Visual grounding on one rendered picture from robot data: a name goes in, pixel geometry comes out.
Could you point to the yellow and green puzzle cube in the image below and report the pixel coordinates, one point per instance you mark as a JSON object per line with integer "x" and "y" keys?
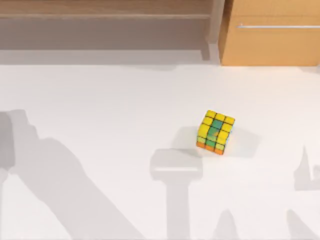
{"x": 215, "y": 132}

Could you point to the open wooden shelf unit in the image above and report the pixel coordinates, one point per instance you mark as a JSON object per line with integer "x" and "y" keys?
{"x": 105, "y": 22}

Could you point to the light wooden cupboard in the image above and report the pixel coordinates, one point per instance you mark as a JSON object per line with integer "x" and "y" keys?
{"x": 270, "y": 47}

